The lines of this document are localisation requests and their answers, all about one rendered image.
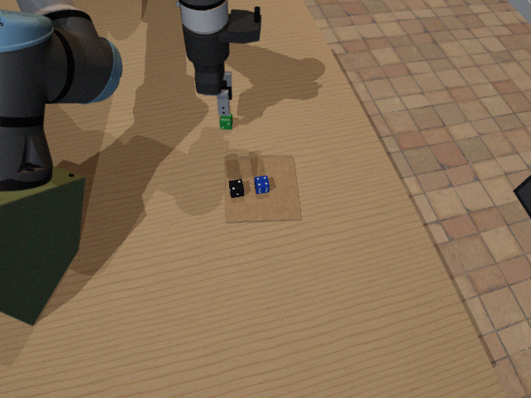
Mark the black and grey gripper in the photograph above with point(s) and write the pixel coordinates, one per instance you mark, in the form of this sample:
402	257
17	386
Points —
206	35

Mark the black die with white pips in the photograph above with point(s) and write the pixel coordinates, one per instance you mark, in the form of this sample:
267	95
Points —
236	188

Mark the blue die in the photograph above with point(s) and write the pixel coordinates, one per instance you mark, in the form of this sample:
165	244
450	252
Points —
262	184

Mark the tan cork mat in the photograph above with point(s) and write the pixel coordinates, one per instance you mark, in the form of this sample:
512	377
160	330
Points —
281	203

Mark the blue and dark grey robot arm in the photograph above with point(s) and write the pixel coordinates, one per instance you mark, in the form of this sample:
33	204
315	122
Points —
54	56

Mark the green die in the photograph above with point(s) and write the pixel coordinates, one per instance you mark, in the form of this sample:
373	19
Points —
226	122

